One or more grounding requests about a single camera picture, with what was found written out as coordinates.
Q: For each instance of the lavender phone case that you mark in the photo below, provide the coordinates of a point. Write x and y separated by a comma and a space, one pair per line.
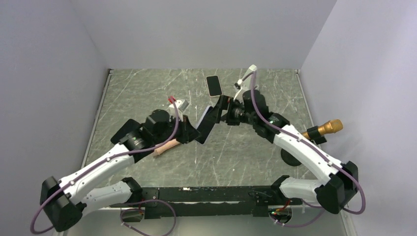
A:
207, 109

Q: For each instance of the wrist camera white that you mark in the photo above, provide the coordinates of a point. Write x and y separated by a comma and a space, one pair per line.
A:
244, 83
179, 105

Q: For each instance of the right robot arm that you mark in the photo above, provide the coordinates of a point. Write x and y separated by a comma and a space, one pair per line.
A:
336, 182

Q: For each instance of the phone in pink case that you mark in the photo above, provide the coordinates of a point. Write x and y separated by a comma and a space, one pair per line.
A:
214, 86

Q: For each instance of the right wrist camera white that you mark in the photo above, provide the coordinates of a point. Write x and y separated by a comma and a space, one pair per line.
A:
244, 83

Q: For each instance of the pink microphone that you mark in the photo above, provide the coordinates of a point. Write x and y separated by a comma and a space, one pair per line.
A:
167, 146

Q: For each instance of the black microphone stand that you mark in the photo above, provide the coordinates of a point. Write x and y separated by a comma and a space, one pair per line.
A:
289, 159

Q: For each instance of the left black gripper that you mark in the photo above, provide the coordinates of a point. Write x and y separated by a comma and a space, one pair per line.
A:
188, 132

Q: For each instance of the black base bar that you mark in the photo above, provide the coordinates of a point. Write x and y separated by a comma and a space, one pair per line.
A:
256, 201

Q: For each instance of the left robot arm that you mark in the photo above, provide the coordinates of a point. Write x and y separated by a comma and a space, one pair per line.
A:
65, 201

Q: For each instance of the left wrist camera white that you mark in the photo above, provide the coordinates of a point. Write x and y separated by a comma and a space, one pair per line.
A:
179, 105

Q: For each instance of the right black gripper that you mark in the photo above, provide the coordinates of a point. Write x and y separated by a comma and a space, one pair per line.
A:
230, 121

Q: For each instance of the black smartphone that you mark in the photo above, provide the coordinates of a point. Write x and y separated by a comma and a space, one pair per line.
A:
205, 128

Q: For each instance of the gold microphone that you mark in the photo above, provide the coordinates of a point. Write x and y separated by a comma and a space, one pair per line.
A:
318, 132

